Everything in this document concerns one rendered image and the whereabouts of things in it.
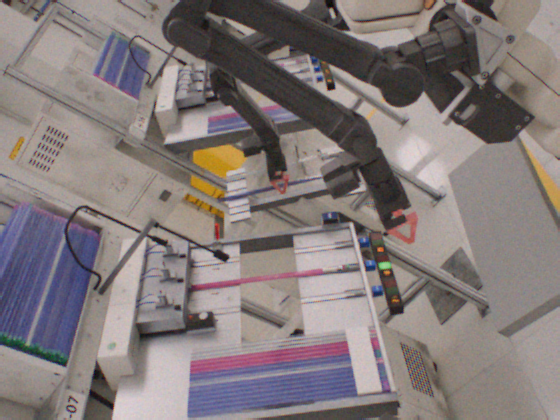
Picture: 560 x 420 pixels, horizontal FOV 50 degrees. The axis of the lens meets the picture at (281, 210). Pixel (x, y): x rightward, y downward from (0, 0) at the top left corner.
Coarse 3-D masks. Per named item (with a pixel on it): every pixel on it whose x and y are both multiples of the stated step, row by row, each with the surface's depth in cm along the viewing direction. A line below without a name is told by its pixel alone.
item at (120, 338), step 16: (128, 240) 197; (144, 240) 196; (128, 272) 184; (112, 288) 179; (128, 288) 179; (112, 304) 174; (128, 304) 173; (112, 320) 169; (128, 320) 168; (112, 336) 164; (128, 336) 163; (112, 352) 160; (128, 352) 161; (112, 368) 161; (128, 368) 162; (112, 384) 165
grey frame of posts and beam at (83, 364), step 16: (0, 192) 189; (112, 240) 199; (384, 240) 212; (112, 256) 194; (400, 256) 213; (416, 256) 218; (96, 272) 185; (416, 272) 218; (432, 272) 219; (448, 288) 224; (464, 288) 225; (96, 304) 176; (256, 304) 227; (480, 304) 231; (96, 320) 172; (272, 320) 228; (80, 336) 164; (96, 336) 168; (80, 352) 161; (96, 352) 164; (80, 368) 157; (80, 384) 154; (0, 416) 139; (416, 416) 150
